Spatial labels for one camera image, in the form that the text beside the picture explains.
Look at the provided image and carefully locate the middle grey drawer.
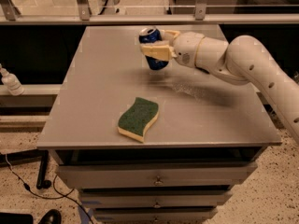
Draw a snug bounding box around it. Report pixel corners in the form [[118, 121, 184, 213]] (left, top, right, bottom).
[[79, 189, 232, 208]]

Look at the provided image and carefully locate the white spray bottle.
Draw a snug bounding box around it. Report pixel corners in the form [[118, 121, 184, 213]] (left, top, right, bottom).
[[0, 64, 24, 96]]

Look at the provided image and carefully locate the grey drawer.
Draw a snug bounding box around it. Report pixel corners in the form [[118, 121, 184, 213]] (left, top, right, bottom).
[[79, 189, 232, 208], [93, 207, 218, 222], [57, 161, 257, 189]]

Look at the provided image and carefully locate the metal railing frame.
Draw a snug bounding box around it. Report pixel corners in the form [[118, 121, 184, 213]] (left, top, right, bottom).
[[0, 0, 299, 25]]

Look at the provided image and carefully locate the grey drawer cabinet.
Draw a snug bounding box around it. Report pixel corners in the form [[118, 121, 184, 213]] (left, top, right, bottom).
[[37, 26, 280, 224]]

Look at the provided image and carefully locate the bottom grey drawer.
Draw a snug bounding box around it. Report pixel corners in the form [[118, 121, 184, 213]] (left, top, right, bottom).
[[93, 207, 218, 222]]

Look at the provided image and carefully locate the blue pepsi can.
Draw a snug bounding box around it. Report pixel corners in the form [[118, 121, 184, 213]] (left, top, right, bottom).
[[138, 27, 169, 70]]

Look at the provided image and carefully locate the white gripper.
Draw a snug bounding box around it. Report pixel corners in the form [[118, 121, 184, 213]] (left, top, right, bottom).
[[141, 30, 205, 68]]

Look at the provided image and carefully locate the green yellow sponge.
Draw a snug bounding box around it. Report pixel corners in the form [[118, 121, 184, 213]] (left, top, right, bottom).
[[118, 97, 159, 143]]

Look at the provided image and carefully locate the black floor cable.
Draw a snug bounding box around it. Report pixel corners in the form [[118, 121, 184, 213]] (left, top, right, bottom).
[[0, 152, 94, 224]]

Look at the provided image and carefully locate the top grey drawer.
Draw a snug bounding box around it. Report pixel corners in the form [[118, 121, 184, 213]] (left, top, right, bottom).
[[57, 161, 257, 189]]

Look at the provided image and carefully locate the black stand leg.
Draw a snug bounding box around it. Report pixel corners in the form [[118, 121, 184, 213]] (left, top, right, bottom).
[[0, 149, 51, 189]]

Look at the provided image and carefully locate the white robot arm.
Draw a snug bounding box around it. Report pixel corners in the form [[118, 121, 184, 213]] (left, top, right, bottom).
[[139, 27, 299, 143]]

